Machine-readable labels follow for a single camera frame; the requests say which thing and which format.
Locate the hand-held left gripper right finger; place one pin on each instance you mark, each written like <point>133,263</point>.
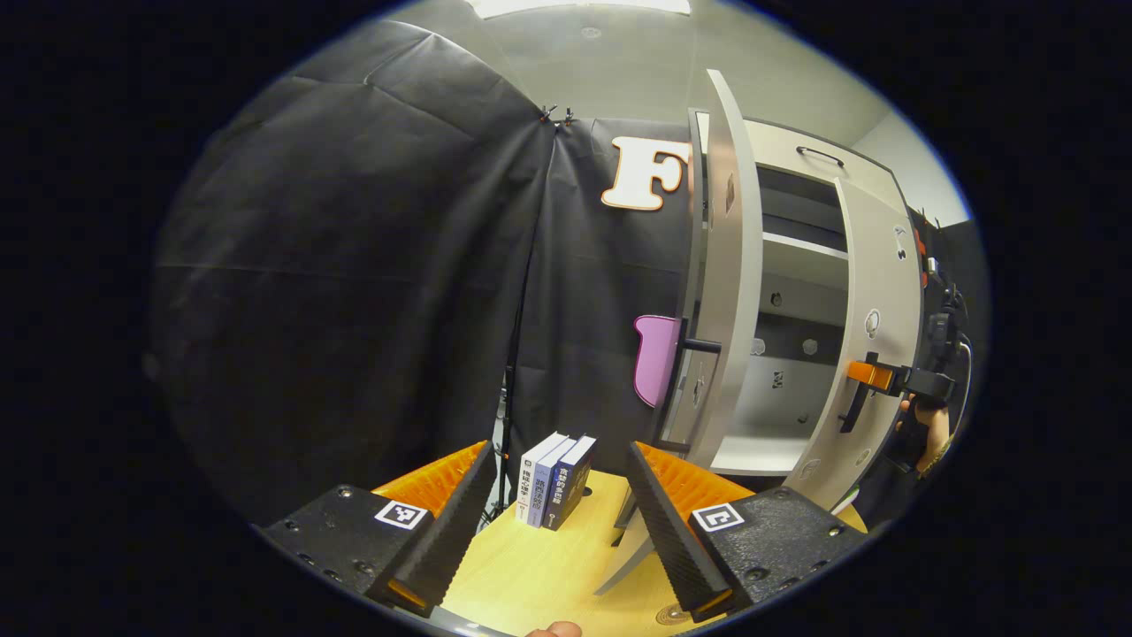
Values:
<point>672,531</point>

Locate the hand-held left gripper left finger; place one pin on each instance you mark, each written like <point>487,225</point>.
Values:
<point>460,504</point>

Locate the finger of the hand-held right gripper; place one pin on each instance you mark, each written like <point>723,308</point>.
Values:
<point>871,375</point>

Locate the white cabinet door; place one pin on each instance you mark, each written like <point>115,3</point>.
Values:
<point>730,310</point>
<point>884,283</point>

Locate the grey and white cabinet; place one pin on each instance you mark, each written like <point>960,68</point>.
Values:
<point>778,442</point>

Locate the white cabinet shelf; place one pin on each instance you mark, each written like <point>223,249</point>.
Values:
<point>800,257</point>

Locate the white cabinet drawer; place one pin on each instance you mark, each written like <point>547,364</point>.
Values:
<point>787,146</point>

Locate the black stand pole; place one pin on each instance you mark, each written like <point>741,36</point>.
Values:
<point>511,425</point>

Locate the blue book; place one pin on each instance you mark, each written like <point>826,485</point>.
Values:
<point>553,482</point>

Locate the dark navy book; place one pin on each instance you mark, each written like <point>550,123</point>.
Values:
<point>573,487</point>

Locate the black backdrop cloth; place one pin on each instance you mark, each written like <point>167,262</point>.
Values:
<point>354,265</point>

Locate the ceiling light panel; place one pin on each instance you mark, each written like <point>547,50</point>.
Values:
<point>575,5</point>

